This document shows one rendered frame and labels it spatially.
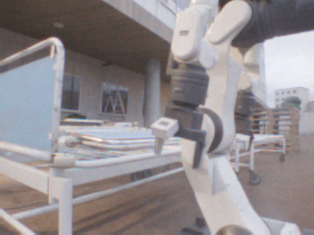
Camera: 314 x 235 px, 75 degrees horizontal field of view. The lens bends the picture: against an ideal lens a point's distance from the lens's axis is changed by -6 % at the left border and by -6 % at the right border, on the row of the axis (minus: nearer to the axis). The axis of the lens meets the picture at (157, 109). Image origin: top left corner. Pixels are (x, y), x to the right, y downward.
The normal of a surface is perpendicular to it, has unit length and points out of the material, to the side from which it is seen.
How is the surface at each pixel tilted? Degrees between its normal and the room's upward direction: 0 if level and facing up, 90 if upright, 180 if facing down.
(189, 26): 90
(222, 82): 90
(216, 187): 90
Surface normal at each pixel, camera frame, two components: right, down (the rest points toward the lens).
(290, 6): -0.57, 0.32
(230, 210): -0.62, -0.07
